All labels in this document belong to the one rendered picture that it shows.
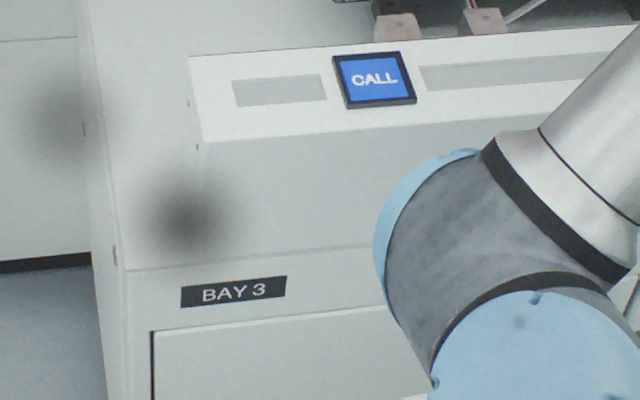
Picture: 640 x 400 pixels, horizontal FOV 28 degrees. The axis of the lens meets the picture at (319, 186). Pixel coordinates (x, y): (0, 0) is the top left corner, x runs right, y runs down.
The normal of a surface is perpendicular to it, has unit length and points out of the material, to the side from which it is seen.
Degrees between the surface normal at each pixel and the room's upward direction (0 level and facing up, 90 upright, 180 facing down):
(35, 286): 0
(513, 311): 43
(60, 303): 0
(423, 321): 74
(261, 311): 90
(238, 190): 90
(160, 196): 0
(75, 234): 90
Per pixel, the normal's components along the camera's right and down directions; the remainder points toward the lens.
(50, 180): 0.21, 0.73
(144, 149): 0.09, -0.67
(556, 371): -0.59, -0.42
